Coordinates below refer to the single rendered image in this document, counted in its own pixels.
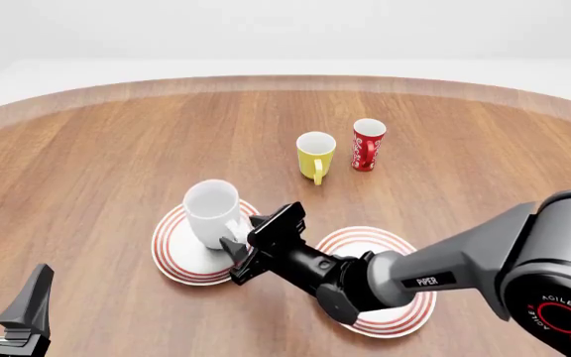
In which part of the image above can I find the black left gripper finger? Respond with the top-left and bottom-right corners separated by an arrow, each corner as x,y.
0,262 -> 56,336

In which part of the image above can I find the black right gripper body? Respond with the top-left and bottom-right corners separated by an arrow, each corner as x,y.
229,201 -> 308,287

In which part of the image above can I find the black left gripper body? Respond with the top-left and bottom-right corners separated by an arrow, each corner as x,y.
0,326 -> 53,357

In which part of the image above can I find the white plate with red rings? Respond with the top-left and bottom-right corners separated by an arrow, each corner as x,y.
314,225 -> 438,339
151,198 -> 263,287

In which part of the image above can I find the yellow and white mug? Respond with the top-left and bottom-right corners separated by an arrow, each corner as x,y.
295,131 -> 338,186

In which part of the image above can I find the red mug with white pattern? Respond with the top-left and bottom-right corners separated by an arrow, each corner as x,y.
350,117 -> 388,173

